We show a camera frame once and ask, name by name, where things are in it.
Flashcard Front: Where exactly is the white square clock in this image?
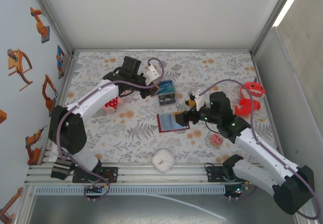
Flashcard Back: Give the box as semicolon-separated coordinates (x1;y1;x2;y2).
152;149;176;174

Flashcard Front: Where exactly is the orange claw wall sticker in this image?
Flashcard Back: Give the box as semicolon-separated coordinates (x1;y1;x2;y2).
7;48;33;92

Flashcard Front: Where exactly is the white tube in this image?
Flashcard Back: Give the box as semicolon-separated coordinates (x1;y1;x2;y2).
145;193;227;221

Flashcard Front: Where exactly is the purple cable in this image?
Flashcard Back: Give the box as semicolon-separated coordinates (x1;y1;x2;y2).
200;79;320;219
57;57;165;202

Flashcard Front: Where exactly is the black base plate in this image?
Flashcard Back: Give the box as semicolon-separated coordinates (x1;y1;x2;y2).
72;167;119;184
206;165;252;183

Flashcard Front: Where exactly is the pink donut toy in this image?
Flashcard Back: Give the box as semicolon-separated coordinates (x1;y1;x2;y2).
210;134;225;147

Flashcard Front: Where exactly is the floral tablecloth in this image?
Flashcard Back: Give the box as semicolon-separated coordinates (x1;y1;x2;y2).
46;51;282;164

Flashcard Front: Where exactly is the pink plush toy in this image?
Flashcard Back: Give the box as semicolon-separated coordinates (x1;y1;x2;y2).
103;95;126;114

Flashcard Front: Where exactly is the black VIP card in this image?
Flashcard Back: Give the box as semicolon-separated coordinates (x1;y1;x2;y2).
159;95;177;105

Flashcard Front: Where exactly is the grey slotted cable duct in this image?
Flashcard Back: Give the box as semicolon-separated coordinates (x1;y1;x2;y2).
35;185;226;195

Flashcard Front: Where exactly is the clear acrylic card box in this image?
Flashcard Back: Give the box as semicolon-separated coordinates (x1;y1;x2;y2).
156;79;179;106

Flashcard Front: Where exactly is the small circuit board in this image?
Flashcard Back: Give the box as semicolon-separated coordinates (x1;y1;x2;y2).
224;182;249;199
84;185;104;197

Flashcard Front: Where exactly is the white light strip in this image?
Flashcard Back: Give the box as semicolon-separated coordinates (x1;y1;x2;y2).
272;0;306;28

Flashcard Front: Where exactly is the red card holder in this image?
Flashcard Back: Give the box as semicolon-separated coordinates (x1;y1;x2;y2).
156;112;190;134

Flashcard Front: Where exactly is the red shark plush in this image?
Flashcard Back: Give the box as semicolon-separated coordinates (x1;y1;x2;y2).
234;77;266;116

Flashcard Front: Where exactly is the blue VIP card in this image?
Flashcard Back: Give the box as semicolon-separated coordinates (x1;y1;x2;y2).
158;80;174;90

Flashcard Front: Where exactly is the blue orange wall sticker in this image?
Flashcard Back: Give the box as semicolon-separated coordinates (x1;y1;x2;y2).
56;45;67;80

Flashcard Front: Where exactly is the aluminium frame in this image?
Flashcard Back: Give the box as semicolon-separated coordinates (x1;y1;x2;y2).
24;0;318;224

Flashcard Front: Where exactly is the striped sock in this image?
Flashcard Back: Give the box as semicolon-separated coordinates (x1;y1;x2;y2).
50;158;74;181

